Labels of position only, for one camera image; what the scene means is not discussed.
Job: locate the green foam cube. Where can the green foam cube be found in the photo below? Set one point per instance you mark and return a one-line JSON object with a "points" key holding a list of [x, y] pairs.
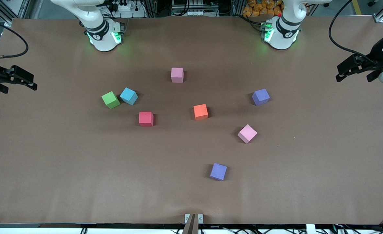
{"points": [[110, 99]]}

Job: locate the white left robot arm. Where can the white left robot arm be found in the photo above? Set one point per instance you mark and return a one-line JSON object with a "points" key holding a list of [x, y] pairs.
{"points": [[284, 32]]}

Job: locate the pink foam cube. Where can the pink foam cube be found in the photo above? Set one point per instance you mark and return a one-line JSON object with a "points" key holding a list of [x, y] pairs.
{"points": [[247, 133], [177, 74]]}

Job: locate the blue foam cube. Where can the blue foam cube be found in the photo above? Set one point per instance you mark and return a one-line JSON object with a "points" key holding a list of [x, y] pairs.
{"points": [[128, 96]]}

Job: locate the white table edge block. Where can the white table edge block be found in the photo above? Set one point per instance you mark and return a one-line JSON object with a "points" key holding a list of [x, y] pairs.
{"points": [[310, 229]]}

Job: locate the white power strip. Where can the white power strip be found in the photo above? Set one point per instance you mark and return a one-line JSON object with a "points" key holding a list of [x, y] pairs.
{"points": [[124, 7]]}

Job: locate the orange foam cube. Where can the orange foam cube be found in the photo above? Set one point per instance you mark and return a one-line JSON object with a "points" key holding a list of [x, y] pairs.
{"points": [[200, 112]]}

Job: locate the pile of orange packets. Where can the pile of orange packets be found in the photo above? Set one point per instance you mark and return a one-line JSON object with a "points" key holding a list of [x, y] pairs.
{"points": [[259, 8]]}

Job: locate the metal equipment rack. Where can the metal equipment rack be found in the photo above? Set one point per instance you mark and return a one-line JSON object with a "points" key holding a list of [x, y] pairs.
{"points": [[194, 6]]}

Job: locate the red foam cube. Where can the red foam cube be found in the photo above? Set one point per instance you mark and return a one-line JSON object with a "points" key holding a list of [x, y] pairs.
{"points": [[145, 119]]}

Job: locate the metal table edge bracket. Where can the metal table edge bracket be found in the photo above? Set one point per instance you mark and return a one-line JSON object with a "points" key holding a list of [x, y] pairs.
{"points": [[187, 217]]}

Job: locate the purple foam cube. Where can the purple foam cube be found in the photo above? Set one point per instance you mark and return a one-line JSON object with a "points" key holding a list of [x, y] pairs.
{"points": [[260, 97], [218, 171]]}

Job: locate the brown wooden post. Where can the brown wooden post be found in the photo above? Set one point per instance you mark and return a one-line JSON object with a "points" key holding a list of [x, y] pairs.
{"points": [[191, 227]]}

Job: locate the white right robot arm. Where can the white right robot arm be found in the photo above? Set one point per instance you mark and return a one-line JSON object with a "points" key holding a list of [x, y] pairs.
{"points": [[102, 32]]}

